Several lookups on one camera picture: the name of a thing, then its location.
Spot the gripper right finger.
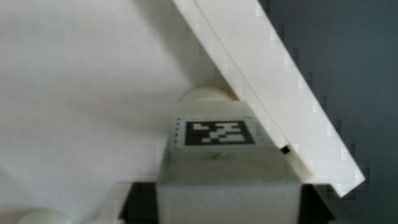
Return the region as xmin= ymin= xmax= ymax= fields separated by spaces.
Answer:
xmin=297 ymin=184 xmax=334 ymax=224

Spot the white leg with tag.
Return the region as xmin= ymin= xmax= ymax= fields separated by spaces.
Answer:
xmin=156 ymin=87 xmax=300 ymax=224

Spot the white square tabletop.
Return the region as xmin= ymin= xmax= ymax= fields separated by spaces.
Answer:
xmin=0 ymin=0 xmax=364 ymax=224

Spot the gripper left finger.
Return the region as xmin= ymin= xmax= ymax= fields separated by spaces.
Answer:
xmin=119 ymin=182 xmax=158 ymax=224

